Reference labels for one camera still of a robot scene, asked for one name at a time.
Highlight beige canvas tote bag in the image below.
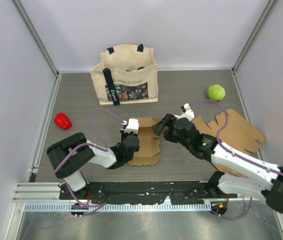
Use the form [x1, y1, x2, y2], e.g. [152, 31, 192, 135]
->
[90, 44, 159, 106]

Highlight green cabbage ball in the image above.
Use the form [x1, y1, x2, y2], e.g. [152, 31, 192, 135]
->
[206, 84, 226, 102]

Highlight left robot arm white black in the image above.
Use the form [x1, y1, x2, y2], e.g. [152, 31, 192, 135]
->
[46, 129, 140, 200]

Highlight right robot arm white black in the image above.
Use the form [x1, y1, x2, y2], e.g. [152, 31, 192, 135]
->
[151, 113, 283, 214]

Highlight spare brown cardboard box blank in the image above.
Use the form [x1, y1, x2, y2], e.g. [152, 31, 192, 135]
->
[192, 108, 266, 178]

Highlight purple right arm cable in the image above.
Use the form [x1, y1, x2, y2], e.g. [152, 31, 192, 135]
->
[190, 99, 283, 221]

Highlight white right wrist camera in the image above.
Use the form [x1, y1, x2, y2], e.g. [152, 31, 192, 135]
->
[174, 103, 195, 122]

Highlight slotted cable duct strip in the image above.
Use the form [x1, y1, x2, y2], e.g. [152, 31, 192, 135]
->
[23, 201, 212, 213]

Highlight red bell pepper toy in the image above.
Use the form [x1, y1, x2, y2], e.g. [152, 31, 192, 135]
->
[53, 112, 72, 130]

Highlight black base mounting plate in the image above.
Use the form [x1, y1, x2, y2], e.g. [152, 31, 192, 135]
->
[59, 180, 239, 205]

